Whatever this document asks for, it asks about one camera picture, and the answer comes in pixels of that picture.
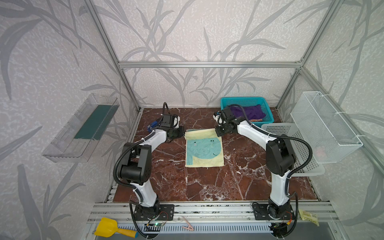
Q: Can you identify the white wire mesh basket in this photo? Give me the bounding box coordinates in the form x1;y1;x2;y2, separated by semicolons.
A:
291;91;363;164

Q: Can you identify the yellow plastic scoop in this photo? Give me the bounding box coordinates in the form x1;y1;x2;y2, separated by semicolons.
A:
94;217;139;238

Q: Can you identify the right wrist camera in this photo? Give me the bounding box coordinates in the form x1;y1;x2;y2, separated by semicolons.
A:
213;107;236;126

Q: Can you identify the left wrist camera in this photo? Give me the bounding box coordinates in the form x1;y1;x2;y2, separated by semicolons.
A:
158;114;180;130

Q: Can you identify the yellow label tag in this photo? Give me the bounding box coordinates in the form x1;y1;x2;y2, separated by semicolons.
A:
299;209;320;227

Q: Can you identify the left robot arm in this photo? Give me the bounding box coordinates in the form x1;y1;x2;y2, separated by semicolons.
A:
113;126;185;217

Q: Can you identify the pink clothespin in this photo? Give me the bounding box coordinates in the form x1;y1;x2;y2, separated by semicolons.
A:
182;217;195;232

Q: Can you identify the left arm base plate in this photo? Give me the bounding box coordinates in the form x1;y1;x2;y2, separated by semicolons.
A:
133;204;175;221

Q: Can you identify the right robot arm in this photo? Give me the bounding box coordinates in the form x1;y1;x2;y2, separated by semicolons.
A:
214;115;313;219

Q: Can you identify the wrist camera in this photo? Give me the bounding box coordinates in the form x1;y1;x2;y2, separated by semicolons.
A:
158;114;180;130
213;107;236;126

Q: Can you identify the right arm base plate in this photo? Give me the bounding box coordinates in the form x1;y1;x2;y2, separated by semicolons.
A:
252;202;296;221

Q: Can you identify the mint green cloth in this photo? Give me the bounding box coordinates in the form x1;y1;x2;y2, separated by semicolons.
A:
185;129;224;168

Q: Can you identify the clear plastic wall shelf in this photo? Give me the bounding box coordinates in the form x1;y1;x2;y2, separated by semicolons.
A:
42;94;120;163

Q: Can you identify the purple cloth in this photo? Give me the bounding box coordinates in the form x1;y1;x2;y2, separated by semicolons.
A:
230;105;267;120

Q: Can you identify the teal plastic basket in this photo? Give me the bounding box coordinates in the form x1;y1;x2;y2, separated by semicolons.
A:
221;97;274;127

